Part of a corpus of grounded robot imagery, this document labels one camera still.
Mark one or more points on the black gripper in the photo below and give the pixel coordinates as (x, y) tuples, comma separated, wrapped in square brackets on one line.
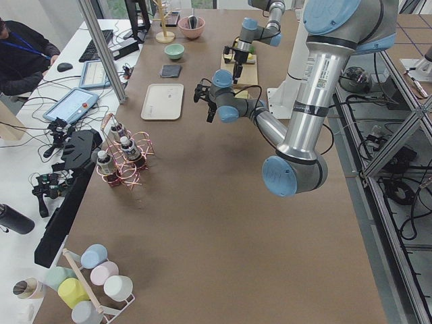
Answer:
[(211, 106), (240, 57)]

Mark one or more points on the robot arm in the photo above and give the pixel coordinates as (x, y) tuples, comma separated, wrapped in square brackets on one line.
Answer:
[(335, 30), (251, 31)]

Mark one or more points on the cream rabbit tray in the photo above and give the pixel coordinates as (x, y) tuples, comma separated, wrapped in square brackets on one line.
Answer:
[(163, 102)]

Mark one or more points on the wooden cutting board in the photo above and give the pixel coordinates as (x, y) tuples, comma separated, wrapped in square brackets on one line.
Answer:
[(249, 75)]

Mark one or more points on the grey folded cloth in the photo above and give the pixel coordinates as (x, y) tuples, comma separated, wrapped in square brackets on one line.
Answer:
[(170, 71)]

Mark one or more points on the mint green bowl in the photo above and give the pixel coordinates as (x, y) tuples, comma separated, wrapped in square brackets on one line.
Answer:
[(174, 51)]

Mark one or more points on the steel ice scoop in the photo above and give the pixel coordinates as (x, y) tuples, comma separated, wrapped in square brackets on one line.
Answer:
[(193, 21)]

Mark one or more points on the pink bowl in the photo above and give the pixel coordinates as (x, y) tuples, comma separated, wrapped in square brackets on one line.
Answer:
[(188, 33)]

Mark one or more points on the wooden stand round base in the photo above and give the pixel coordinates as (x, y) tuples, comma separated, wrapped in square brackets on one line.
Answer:
[(164, 36)]

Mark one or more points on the tea bottle front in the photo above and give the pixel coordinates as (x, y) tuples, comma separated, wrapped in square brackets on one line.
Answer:
[(131, 152)]

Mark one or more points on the tea bottle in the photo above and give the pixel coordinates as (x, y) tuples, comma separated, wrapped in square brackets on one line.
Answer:
[(118, 131), (131, 152), (107, 168)]

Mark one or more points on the tea bottle middle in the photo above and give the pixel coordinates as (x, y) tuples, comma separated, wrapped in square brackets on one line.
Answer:
[(118, 131)]

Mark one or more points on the black monitor stand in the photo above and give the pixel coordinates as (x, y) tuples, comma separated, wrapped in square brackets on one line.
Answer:
[(139, 20)]

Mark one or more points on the tea bottle back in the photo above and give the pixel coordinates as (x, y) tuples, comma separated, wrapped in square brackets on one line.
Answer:
[(107, 168)]

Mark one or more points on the blue cased tablet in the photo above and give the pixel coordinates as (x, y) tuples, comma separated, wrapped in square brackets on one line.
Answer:
[(72, 106)]

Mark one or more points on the black long bar device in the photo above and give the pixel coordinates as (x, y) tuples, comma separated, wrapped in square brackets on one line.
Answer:
[(76, 157)]

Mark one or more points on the black computer mouse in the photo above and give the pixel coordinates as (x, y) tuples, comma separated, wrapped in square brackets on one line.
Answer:
[(63, 67)]

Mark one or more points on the seated person dark jacket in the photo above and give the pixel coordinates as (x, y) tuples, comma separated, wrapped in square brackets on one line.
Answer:
[(26, 55)]

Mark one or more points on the blue cup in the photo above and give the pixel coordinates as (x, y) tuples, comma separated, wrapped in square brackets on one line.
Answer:
[(93, 256)]

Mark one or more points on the pink cup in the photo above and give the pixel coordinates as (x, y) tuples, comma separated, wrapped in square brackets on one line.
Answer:
[(102, 272)]

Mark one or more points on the white cup rack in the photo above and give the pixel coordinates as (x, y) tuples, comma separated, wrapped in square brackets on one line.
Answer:
[(110, 309)]

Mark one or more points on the white cup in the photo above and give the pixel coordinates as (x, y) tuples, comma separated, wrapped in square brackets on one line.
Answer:
[(118, 287)]

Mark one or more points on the black water bottle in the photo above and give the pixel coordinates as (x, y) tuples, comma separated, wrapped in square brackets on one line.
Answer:
[(15, 221)]

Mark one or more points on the yellow cup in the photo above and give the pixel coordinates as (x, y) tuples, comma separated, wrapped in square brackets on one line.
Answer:
[(72, 292)]

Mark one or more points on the green cup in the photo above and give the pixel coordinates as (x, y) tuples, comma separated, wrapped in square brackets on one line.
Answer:
[(57, 275)]

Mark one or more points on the grey cup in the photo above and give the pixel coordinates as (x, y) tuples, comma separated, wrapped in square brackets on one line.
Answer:
[(85, 313)]

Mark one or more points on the steel lined paper cup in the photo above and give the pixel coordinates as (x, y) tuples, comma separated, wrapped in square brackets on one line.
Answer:
[(29, 288)]

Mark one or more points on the aluminium frame post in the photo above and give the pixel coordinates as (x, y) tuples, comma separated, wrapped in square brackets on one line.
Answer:
[(102, 48)]

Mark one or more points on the copper wire bottle rack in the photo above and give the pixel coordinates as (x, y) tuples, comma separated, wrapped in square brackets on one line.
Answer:
[(128, 174)]

